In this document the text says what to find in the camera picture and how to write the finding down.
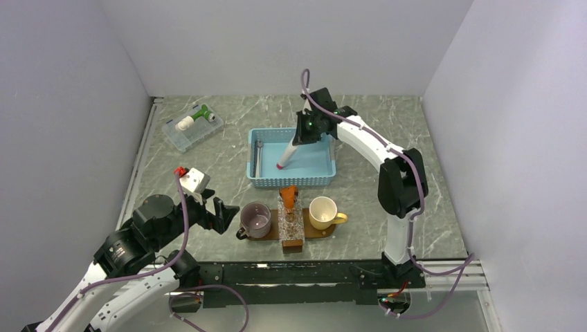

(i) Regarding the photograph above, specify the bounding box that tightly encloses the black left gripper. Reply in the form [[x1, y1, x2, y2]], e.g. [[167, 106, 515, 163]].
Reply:
[[153, 188, 240, 248]]

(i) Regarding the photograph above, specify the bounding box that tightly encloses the white toothpaste tube red cap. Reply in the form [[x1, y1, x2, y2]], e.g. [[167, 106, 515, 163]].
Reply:
[[276, 136, 298, 169]]

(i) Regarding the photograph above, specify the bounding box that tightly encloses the light blue plastic basket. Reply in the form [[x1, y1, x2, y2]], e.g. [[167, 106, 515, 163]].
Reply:
[[246, 127, 336, 188]]

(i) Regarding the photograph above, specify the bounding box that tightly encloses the purple grey mug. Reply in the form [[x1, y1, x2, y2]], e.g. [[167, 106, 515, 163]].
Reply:
[[235, 202, 271, 240]]

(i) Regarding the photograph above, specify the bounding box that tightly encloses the orange toothpaste tube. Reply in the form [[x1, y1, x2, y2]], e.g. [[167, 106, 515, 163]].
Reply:
[[280, 185, 298, 209]]

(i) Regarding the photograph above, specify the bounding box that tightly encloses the clear acrylic holder wooden base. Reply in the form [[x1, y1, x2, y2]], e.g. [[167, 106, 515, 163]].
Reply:
[[278, 185, 305, 255]]

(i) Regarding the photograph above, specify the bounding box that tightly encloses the yellow mug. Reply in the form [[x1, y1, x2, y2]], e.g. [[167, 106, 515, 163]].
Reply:
[[309, 196, 348, 230]]

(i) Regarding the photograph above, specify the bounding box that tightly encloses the brown oval wooden tray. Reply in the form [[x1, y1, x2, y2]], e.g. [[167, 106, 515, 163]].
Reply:
[[248, 208, 336, 241]]

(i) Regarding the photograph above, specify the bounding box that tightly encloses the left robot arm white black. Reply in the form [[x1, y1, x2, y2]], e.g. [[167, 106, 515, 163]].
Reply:
[[23, 189, 240, 331]]

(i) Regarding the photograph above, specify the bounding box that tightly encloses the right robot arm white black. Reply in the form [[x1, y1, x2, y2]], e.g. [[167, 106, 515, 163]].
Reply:
[[291, 88, 428, 287]]

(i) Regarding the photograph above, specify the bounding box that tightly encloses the clear plastic storage box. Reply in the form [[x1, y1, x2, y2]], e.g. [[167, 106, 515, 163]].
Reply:
[[162, 104, 224, 154]]

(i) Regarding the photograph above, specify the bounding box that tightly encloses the green white toy bottle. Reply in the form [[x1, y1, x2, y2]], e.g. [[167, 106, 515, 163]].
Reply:
[[174, 104, 216, 131]]

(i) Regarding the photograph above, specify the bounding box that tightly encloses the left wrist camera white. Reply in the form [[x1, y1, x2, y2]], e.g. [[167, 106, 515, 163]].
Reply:
[[174, 167, 210, 205]]

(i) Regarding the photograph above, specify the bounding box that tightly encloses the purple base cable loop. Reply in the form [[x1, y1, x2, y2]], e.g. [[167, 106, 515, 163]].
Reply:
[[168, 284, 250, 332]]

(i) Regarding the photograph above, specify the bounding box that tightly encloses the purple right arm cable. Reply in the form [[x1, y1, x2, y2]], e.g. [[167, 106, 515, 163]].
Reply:
[[300, 68, 476, 321]]

